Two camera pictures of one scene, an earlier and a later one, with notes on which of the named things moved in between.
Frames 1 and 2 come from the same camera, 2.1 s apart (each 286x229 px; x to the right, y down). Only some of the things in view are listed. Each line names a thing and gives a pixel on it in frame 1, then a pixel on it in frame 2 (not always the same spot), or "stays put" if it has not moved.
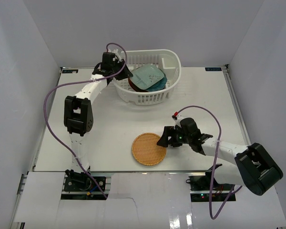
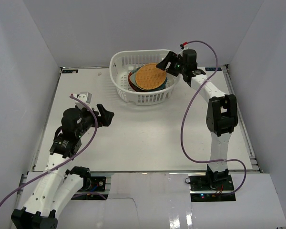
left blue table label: x=69 y=71 stays put
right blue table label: x=213 y=69 stays put
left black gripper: x=120 y=70 → x=98 y=117
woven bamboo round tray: x=146 y=150 → x=149 y=77
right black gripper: x=169 y=131 → x=171 y=57
